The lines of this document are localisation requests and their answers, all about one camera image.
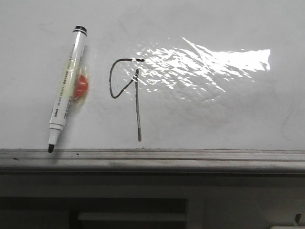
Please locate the white whiteboard marker pen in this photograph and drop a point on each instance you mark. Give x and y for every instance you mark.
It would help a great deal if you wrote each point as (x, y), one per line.
(66, 87)

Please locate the grey cabinet below whiteboard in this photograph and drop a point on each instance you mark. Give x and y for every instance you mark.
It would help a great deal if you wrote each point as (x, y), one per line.
(149, 201)

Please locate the aluminium whiteboard tray rail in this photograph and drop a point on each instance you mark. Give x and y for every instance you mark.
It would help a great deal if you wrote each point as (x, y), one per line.
(154, 161)

